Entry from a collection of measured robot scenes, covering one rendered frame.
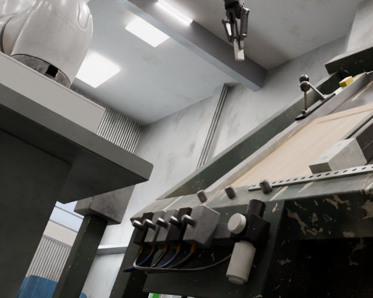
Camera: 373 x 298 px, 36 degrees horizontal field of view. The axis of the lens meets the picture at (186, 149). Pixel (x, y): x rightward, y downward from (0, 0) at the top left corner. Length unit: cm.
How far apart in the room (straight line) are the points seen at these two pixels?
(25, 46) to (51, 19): 9
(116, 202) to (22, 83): 67
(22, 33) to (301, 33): 751
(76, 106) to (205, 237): 43
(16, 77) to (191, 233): 53
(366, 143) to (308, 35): 730
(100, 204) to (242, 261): 63
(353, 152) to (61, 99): 70
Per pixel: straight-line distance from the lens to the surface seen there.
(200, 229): 137
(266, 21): 869
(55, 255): 1218
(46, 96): 124
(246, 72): 944
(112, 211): 178
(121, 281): 186
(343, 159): 141
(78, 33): 139
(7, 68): 124
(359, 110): 193
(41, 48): 135
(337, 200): 123
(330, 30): 856
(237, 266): 126
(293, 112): 239
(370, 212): 120
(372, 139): 151
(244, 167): 185
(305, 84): 206
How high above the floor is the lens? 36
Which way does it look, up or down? 22 degrees up
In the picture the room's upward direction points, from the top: 19 degrees clockwise
